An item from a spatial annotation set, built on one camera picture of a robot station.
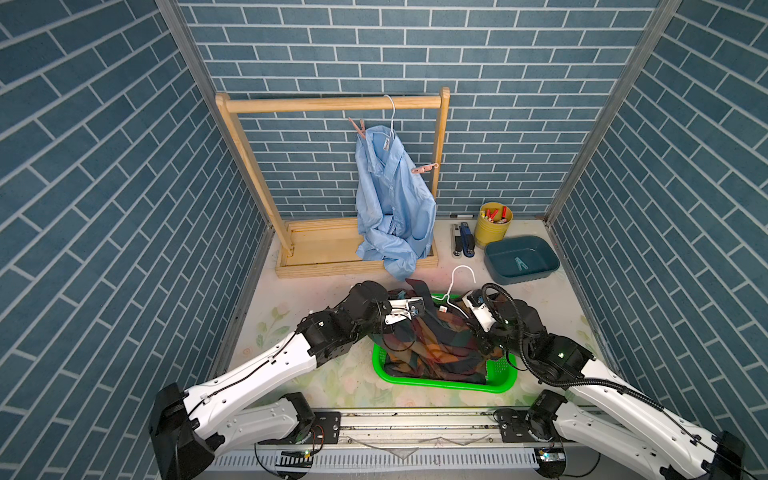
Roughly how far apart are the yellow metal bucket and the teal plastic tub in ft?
0.06

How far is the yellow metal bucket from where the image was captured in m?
1.05

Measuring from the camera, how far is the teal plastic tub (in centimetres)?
104
